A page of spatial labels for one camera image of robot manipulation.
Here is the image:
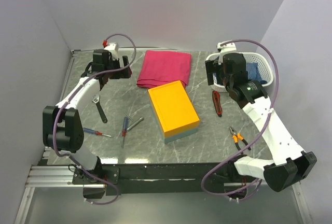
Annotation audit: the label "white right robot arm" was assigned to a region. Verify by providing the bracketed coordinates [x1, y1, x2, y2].
[201, 52, 317, 192]

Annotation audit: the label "orange drawer box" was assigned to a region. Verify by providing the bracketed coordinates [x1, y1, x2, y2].
[148, 80, 200, 144]

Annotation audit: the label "aluminium rail frame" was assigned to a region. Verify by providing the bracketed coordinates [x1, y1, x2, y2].
[15, 50, 92, 223]

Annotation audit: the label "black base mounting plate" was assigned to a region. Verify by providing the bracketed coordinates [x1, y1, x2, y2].
[72, 162, 260, 199]

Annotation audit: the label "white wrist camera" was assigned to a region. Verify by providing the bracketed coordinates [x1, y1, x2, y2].
[103, 40, 119, 60]
[217, 41, 237, 53]

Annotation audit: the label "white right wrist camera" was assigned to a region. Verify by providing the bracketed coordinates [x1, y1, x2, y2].
[217, 41, 237, 53]

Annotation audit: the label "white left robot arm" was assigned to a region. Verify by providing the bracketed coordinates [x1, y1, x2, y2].
[43, 49, 132, 184]

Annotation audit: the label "black adjustable wrench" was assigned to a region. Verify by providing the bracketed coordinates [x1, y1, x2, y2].
[92, 94, 108, 123]

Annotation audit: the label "orange handled pliers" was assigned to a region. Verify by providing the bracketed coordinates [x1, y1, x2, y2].
[229, 127, 248, 151]

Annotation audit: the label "blue red screwdriver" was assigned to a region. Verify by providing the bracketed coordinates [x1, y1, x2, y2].
[83, 128, 112, 138]
[121, 116, 129, 148]

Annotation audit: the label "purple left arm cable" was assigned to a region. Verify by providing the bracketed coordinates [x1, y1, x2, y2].
[51, 33, 137, 206]

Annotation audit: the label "blue checkered cloth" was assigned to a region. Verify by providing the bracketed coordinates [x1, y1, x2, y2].
[213, 62, 267, 86]

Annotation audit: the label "pink folded cloth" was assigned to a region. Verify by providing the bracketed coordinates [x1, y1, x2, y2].
[136, 50, 191, 89]

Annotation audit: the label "red black utility knife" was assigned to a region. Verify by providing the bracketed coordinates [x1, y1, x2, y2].
[212, 90, 223, 117]

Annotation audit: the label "white plastic basket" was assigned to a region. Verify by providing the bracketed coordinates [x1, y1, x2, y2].
[205, 52, 274, 93]

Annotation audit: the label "grey T-handle socket wrench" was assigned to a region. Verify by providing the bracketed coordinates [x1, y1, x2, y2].
[127, 115, 144, 132]

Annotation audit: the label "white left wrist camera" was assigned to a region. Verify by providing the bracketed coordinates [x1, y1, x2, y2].
[103, 40, 119, 60]

